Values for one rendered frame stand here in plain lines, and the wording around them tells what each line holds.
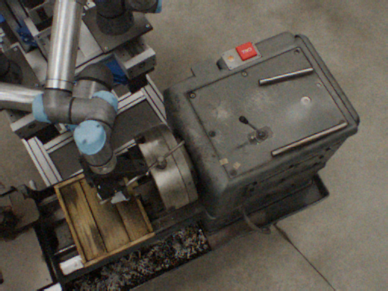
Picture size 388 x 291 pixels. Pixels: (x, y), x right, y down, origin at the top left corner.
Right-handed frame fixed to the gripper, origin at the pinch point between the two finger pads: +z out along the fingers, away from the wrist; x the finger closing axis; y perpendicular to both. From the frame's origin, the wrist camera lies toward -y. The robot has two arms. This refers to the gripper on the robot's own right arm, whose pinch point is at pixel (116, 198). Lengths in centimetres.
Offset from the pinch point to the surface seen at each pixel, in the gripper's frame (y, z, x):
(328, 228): -102, 39, -108
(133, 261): 7, 16, -51
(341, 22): -187, -84, -108
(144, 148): -16.4, -8.1, 15.0
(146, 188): -11.7, 1.7, 2.3
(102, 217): 8.8, -1.1, -19.5
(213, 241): -31, 23, -54
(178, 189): -21.3, 9.1, 9.8
